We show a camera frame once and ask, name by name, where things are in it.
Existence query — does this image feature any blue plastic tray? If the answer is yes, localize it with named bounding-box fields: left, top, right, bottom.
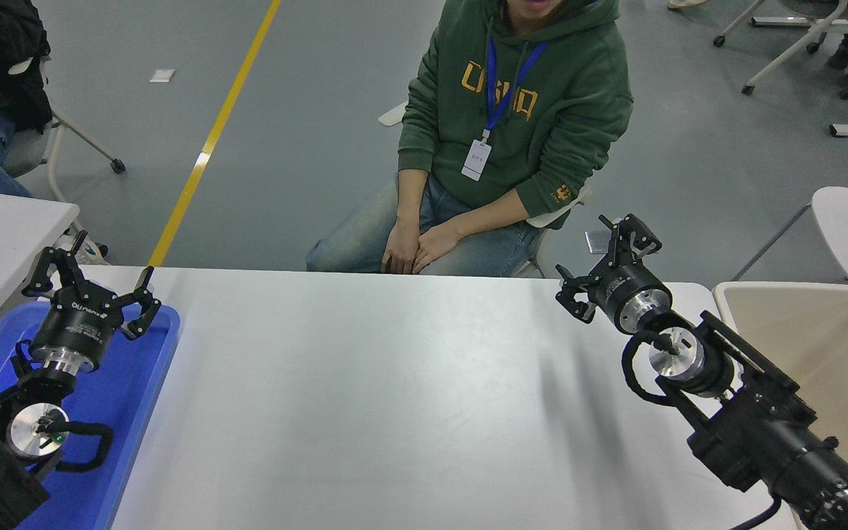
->
left=0, top=300, right=181, bottom=530

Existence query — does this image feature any grey swivel chair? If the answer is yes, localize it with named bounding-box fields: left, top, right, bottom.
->
left=378, top=102, right=594, bottom=279

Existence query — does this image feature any white badge card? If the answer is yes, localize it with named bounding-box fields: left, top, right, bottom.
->
left=461, top=138, right=493, bottom=183

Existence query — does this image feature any person's right hand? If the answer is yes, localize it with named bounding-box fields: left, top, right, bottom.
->
left=381, top=218, right=422, bottom=276

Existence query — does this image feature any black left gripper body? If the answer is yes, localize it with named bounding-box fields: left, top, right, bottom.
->
left=29, top=283, right=124, bottom=363

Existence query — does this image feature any white-framed wheeled chair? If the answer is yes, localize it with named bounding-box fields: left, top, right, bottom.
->
left=713, top=0, right=848, bottom=100

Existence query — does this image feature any blue neck lanyard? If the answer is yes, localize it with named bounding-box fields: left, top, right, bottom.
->
left=483, top=35, right=549, bottom=141

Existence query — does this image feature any grey chair with white frame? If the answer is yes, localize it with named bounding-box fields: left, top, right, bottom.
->
left=1, top=55, right=128, bottom=260

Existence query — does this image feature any person's left hand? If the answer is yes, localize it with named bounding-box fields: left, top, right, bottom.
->
left=412, top=219, right=464, bottom=276

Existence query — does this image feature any large pale bin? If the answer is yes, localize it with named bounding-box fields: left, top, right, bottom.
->
left=713, top=282, right=848, bottom=495

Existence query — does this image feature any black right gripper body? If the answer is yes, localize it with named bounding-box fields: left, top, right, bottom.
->
left=587, top=263, right=669, bottom=331

